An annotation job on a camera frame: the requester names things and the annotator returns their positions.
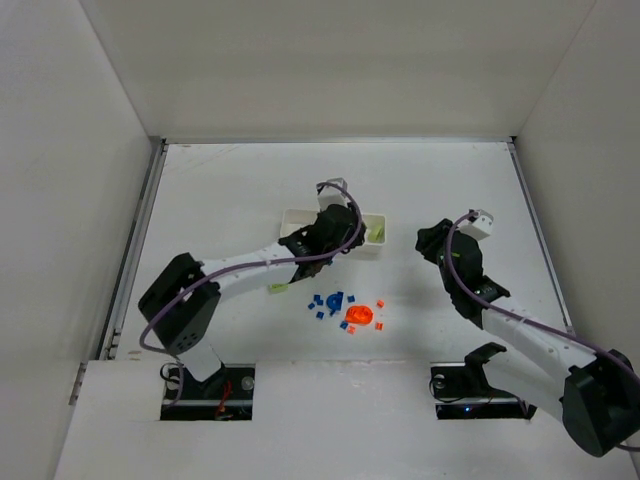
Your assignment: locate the blue round lego piece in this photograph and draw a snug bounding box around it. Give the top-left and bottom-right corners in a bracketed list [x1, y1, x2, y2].
[325, 291, 344, 315]

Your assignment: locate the green 2x3 lego brick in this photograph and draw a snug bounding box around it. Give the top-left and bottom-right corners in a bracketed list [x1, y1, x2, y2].
[268, 284, 289, 294]

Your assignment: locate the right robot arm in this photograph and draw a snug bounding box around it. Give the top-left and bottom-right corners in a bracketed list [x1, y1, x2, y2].
[415, 210, 639, 457]

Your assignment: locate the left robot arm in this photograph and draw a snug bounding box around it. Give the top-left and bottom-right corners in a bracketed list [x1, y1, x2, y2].
[138, 201, 366, 383]

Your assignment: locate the white three-compartment tray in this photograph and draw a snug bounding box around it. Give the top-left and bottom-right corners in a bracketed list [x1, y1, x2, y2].
[279, 209, 386, 260]

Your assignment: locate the orange round lego piece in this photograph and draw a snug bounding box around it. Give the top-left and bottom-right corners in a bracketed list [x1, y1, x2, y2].
[345, 305, 374, 325]

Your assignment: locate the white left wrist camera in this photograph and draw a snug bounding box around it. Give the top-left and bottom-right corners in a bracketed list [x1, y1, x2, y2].
[316, 177, 348, 211]

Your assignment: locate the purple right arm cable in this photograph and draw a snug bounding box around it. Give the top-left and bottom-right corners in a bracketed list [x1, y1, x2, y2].
[442, 210, 640, 451]

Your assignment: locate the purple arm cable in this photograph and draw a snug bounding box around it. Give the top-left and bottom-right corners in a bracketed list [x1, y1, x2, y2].
[442, 210, 640, 451]
[138, 182, 364, 406]

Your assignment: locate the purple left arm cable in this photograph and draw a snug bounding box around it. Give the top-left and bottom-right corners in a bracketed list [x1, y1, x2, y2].
[138, 182, 364, 406]

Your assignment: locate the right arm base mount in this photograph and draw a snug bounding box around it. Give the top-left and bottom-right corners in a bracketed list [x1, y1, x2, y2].
[428, 342, 537, 421]

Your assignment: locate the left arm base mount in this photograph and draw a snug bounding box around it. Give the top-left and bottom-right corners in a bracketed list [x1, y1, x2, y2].
[160, 363, 256, 422]

